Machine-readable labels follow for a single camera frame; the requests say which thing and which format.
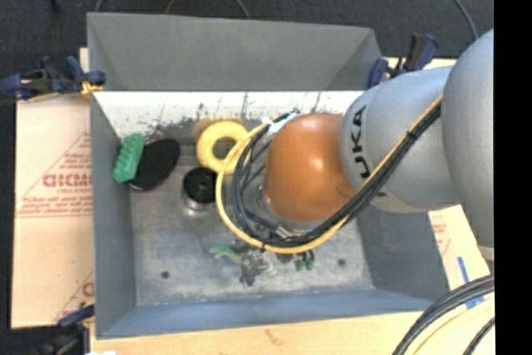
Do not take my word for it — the green toy animal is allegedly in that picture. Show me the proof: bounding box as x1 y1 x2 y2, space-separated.
208 243 278 279

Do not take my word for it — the black round cap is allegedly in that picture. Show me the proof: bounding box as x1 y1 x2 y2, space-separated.
182 166 220 218

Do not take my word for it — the black oval flat thing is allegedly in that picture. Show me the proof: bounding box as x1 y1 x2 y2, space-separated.
127 138 182 192

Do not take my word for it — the yellow ring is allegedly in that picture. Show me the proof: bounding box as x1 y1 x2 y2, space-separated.
195 120 251 175

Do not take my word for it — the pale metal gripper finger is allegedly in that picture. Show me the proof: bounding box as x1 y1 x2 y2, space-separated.
254 258 272 279
239 260 256 288

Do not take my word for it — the grey metal bin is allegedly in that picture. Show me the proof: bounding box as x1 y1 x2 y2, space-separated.
86 12 452 340

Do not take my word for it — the green ridged block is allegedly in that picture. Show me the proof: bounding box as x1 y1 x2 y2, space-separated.
111 132 147 185

